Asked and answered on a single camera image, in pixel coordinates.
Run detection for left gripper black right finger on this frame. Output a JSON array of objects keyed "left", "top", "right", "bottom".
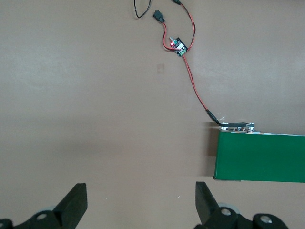
[{"left": 194, "top": 181, "right": 289, "bottom": 229}]

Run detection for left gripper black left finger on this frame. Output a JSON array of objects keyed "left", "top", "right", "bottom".
[{"left": 0, "top": 183, "right": 88, "bottom": 229}]

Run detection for green conveyor belt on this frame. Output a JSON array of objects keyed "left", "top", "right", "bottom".
[{"left": 213, "top": 121, "right": 305, "bottom": 184}]

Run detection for small green circuit board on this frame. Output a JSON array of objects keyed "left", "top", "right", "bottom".
[{"left": 168, "top": 37, "right": 189, "bottom": 58}]

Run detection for red black twisted wire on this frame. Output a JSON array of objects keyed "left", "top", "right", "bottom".
[{"left": 183, "top": 53, "right": 221, "bottom": 125}]

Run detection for red wire black connector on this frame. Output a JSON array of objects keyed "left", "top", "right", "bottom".
[{"left": 152, "top": 0, "right": 196, "bottom": 52}]

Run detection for thin black looped cable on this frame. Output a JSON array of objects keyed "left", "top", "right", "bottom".
[{"left": 133, "top": 0, "right": 153, "bottom": 19}]

